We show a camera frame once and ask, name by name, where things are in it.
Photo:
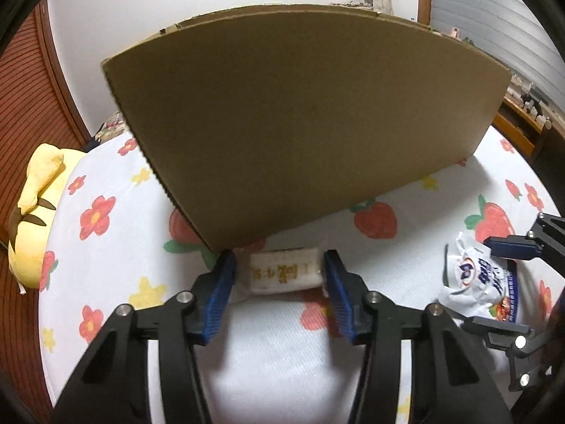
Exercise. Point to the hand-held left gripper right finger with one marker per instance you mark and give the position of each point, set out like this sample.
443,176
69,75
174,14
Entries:
337,296

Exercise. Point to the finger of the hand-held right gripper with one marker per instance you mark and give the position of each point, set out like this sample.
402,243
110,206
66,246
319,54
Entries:
499,327
521,247

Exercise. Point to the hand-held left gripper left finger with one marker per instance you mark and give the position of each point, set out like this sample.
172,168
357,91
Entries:
219,291

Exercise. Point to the white blue snack packet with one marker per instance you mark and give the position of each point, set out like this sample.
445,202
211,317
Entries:
476,282

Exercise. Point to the white cake packet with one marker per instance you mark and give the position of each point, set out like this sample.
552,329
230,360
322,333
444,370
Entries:
282,274

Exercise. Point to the brown cardboard box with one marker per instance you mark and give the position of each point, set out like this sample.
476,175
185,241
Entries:
309,119

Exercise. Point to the flower strawberry printed bed sheet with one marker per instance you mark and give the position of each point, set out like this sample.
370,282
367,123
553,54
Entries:
123,238

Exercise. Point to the wooden dresser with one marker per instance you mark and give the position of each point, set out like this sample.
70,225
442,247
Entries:
525,132

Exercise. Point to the clutter of small dresser things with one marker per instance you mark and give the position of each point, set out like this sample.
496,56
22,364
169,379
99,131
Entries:
527,101

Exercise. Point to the yellow plush toy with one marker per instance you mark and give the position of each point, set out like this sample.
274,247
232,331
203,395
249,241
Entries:
35,212

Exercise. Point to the grey window blind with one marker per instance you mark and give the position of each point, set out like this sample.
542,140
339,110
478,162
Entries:
476,22

